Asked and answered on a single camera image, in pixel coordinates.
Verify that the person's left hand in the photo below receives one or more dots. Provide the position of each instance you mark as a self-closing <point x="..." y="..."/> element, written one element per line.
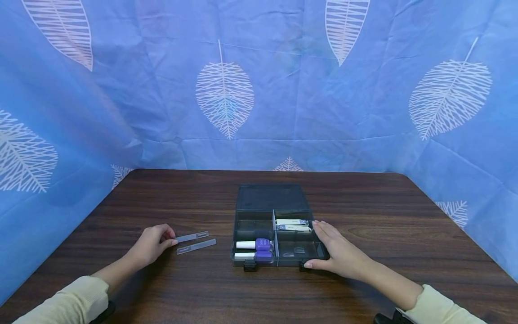
<point x="150" y="246"/>

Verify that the person's right hand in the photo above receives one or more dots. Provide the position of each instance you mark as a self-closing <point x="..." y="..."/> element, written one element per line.
<point x="344" y="254"/>

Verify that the person's right fingers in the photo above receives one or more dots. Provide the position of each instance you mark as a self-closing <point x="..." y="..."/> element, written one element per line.
<point x="325" y="234"/>

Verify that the person's left thumb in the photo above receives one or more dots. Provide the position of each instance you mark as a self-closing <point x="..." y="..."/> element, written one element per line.
<point x="169" y="243"/>

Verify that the person's left fingers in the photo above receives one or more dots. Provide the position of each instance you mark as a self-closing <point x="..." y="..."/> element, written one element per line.
<point x="165" y="230"/>

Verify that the person's right thumb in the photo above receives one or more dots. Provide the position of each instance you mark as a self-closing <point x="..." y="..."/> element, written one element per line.
<point x="315" y="264"/>

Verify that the clear glass nail file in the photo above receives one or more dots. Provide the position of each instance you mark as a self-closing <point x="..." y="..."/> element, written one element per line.
<point x="194" y="236"/>
<point x="197" y="246"/>

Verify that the grey transparent compartment box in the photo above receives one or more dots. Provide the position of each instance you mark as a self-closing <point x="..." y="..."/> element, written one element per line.
<point x="267" y="200"/>

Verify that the person's right forearm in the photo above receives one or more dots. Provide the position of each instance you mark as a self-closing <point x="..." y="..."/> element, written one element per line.
<point x="421" y="299"/>

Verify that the person's left forearm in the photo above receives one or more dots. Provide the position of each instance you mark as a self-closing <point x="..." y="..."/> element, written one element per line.
<point x="77" y="299"/>

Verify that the purple nail polish bottle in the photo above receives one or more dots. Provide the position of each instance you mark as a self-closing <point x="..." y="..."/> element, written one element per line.
<point x="259" y="244"/>
<point x="257" y="256"/>

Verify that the black wrist band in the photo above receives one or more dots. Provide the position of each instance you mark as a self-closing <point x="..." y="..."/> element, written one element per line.
<point x="103" y="312"/>
<point x="390" y="318"/>

